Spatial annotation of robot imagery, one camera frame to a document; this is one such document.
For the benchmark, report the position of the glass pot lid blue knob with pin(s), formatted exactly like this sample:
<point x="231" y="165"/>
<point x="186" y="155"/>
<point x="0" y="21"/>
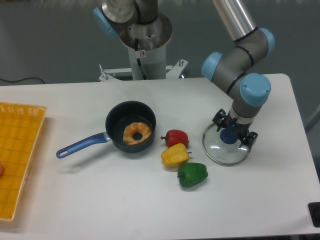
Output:
<point x="223" y="147"/>

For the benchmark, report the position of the black device at table corner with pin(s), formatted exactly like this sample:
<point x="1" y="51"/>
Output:
<point x="314" y="210"/>

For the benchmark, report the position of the white pedestal base frame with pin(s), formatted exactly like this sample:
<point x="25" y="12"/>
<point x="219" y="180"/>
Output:
<point x="173" y="72"/>

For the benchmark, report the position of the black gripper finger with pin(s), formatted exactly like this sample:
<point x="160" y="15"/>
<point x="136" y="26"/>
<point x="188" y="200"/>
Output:
<point x="220" y="120"/>
<point x="247" y="138"/>

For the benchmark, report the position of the yellow plastic basket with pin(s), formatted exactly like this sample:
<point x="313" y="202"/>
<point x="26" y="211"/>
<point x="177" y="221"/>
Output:
<point x="20" y="126"/>

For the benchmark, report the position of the yellow bell pepper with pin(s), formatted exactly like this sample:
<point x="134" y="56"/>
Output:
<point x="175" y="156"/>

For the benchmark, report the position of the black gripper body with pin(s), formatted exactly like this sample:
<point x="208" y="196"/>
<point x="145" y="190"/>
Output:
<point x="239" y="129"/>

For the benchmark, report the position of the green bell pepper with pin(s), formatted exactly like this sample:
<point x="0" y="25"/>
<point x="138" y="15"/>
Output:
<point x="191" y="174"/>

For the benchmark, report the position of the dark saucepan blue handle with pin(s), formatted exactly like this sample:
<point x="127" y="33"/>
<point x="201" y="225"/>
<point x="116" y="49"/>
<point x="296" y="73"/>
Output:
<point x="130" y="126"/>

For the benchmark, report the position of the red bell pepper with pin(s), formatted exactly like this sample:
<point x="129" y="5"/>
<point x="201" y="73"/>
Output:
<point x="174" y="137"/>

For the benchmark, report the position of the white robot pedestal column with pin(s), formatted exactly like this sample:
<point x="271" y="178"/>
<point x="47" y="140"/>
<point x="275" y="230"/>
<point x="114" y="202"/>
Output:
<point x="147" y="48"/>

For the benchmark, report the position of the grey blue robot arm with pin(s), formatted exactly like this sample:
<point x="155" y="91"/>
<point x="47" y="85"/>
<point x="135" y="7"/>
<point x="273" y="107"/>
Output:
<point x="229" y="72"/>

